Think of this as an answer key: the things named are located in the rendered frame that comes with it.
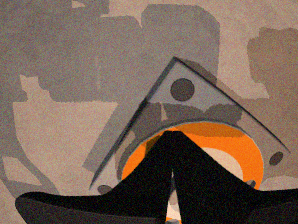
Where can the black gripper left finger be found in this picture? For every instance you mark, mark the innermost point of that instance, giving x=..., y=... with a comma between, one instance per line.
x=142, y=198

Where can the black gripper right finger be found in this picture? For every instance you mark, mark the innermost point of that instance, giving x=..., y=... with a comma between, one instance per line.
x=208, y=194

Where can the orange round plate with holes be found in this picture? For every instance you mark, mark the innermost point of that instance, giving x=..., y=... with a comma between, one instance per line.
x=225, y=142

